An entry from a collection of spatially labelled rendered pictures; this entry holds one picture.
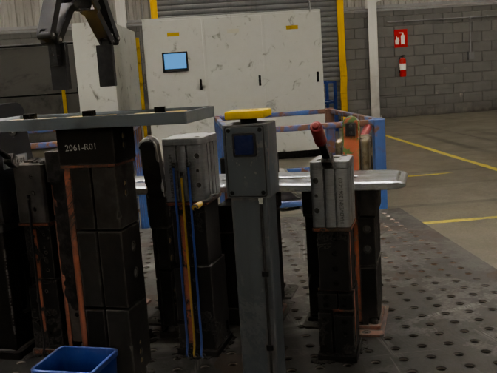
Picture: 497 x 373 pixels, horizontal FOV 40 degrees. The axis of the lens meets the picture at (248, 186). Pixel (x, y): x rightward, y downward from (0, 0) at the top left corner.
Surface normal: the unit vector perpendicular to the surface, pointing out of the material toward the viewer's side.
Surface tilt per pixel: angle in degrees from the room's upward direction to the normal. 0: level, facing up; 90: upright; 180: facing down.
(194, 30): 90
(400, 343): 0
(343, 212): 90
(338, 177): 90
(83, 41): 90
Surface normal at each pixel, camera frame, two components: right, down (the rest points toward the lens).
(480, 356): -0.07, -0.98
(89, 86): 0.03, 0.16
